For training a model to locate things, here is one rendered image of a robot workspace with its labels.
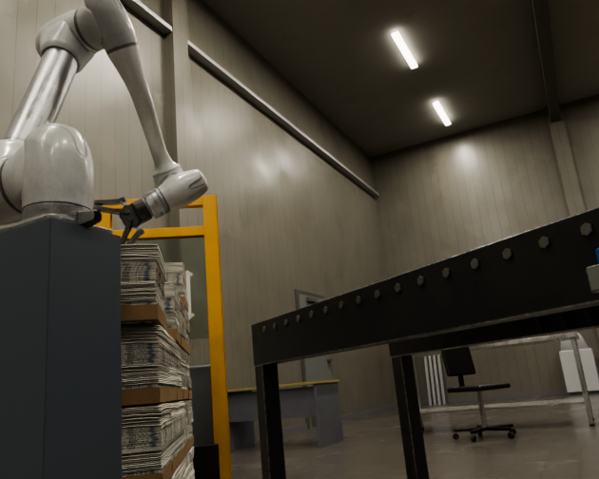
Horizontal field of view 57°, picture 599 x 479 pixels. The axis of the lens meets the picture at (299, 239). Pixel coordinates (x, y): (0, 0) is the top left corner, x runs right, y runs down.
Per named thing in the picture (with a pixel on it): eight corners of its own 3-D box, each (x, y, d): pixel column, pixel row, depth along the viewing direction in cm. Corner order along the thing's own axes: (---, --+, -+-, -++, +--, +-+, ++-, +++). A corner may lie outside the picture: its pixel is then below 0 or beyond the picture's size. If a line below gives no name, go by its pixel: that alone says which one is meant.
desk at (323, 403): (252, 444, 672) (248, 388, 689) (345, 440, 619) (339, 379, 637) (222, 451, 616) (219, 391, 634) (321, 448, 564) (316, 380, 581)
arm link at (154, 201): (168, 206, 176) (151, 215, 175) (171, 215, 185) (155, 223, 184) (155, 182, 178) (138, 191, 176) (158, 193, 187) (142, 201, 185)
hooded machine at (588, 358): (603, 392, 1090) (589, 330, 1122) (603, 392, 1042) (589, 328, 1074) (569, 393, 1117) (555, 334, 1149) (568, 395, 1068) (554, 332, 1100)
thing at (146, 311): (101, 321, 155) (101, 306, 156) (118, 333, 183) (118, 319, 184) (158, 318, 158) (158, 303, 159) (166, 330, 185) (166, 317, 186)
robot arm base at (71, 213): (64, 215, 114) (65, 189, 116) (-6, 236, 124) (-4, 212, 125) (127, 232, 130) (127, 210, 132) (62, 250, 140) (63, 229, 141)
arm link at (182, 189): (173, 216, 178) (167, 211, 190) (216, 193, 182) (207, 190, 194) (158, 185, 175) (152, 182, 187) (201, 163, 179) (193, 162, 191)
